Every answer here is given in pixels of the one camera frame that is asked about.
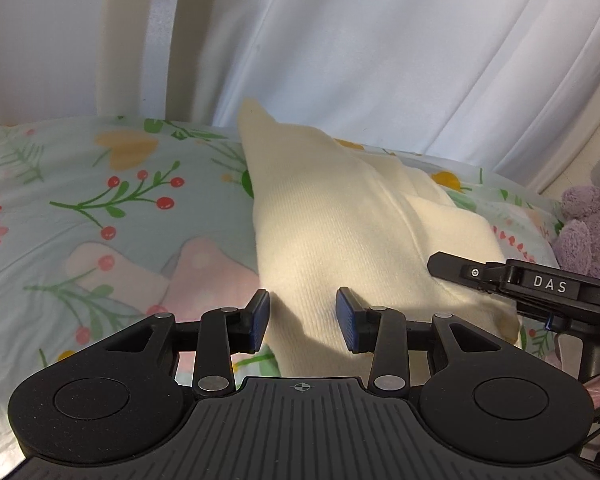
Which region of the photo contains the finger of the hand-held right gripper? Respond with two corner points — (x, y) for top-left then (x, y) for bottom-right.
(427, 252), (512, 294)

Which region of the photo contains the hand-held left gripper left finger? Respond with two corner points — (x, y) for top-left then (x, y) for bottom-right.
(102, 288), (272, 397)

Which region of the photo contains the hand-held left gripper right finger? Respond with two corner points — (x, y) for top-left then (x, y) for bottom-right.
(334, 286), (506, 396)

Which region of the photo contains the cream knit sweater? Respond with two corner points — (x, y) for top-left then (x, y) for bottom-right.
(236, 97), (522, 379)

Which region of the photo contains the purple teddy bear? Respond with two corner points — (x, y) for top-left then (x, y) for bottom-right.
(552, 152), (600, 282)

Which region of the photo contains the white curtain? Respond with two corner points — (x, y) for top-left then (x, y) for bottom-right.
(0, 0), (600, 202)

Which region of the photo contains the floral bed sheet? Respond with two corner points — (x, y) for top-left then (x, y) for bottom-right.
(0, 115), (567, 463)

